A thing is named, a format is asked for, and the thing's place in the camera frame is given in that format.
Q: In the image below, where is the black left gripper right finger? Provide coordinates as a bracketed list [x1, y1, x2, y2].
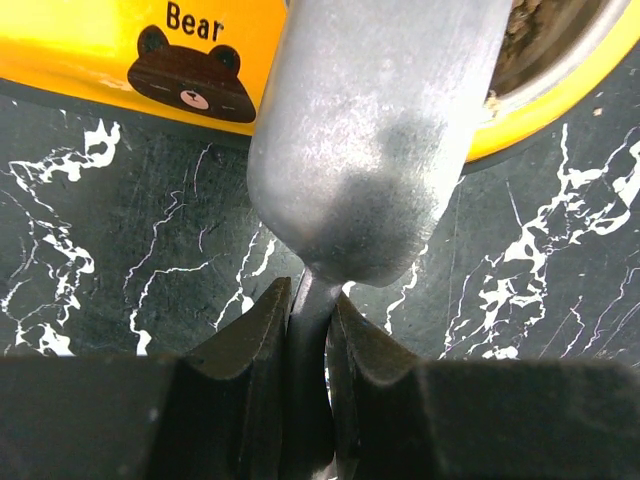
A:
[327, 297, 639, 479]

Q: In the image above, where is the metal food scoop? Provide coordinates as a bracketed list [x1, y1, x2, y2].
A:
[247, 1, 512, 479]

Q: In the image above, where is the orange double pet bowl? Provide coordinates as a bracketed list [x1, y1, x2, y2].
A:
[1, 1, 639, 161]

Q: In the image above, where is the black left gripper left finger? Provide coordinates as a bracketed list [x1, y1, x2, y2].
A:
[1, 278, 291, 479]

